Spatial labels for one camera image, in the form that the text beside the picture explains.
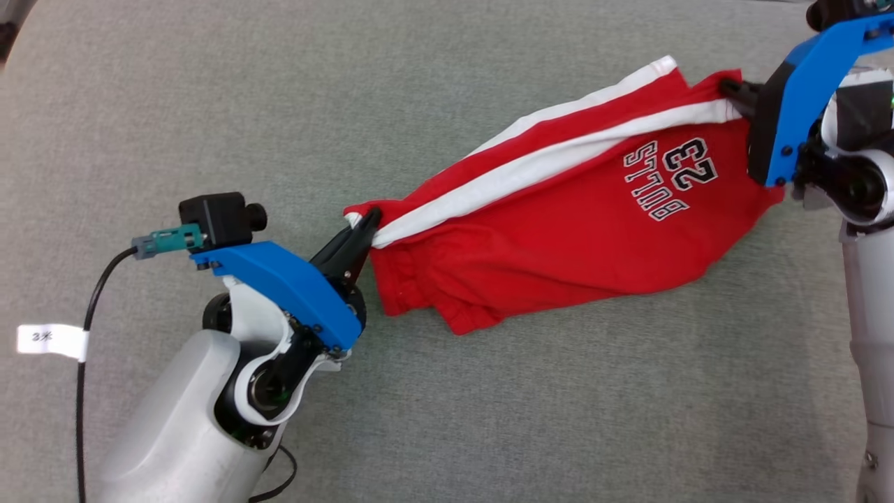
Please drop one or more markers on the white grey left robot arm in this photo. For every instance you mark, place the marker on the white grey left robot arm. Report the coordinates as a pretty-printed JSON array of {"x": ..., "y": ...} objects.
[{"x": 181, "y": 419}]

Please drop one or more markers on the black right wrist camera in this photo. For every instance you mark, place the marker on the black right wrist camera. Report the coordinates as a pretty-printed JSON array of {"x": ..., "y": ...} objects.
[{"x": 838, "y": 10}]

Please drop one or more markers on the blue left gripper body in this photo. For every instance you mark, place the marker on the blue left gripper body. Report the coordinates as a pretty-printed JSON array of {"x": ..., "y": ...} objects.
[{"x": 293, "y": 286}]

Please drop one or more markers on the red white Bulls jersey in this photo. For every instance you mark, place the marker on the red white Bulls jersey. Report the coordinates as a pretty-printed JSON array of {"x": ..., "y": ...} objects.
[{"x": 559, "y": 251}]

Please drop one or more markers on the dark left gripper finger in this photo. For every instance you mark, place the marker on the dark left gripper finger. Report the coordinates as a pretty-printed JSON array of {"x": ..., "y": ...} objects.
[
  {"x": 342, "y": 241},
  {"x": 356, "y": 262}
]

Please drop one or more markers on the teal left camera connector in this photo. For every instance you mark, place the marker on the teal left camera connector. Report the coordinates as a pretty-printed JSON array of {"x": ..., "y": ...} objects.
[{"x": 167, "y": 241}]

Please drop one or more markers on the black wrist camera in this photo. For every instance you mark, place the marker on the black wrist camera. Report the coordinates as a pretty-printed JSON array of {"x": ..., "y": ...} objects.
[
  {"x": 216, "y": 216},
  {"x": 838, "y": 10}
]

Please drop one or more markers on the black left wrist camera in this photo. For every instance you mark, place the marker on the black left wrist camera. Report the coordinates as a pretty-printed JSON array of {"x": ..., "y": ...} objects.
[{"x": 216, "y": 216}]

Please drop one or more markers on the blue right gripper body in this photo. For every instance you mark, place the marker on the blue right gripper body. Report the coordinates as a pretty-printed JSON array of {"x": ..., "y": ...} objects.
[{"x": 789, "y": 112}]

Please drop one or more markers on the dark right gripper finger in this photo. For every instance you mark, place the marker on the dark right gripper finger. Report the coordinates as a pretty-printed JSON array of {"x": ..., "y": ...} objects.
[
  {"x": 746, "y": 108},
  {"x": 742, "y": 89}
]

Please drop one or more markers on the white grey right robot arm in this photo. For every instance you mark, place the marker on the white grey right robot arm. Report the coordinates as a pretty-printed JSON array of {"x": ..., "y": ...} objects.
[{"x": 869, "y": 314}]

